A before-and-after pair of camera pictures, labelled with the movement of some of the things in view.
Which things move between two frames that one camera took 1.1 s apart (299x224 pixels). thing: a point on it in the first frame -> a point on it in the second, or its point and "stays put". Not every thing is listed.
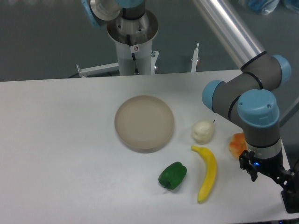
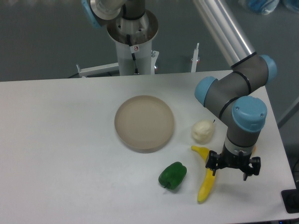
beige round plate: (143, 123) stays put
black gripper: (272, 166) -> (241, 161)
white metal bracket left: (97, 70) stays put
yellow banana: (210, 174) stays put
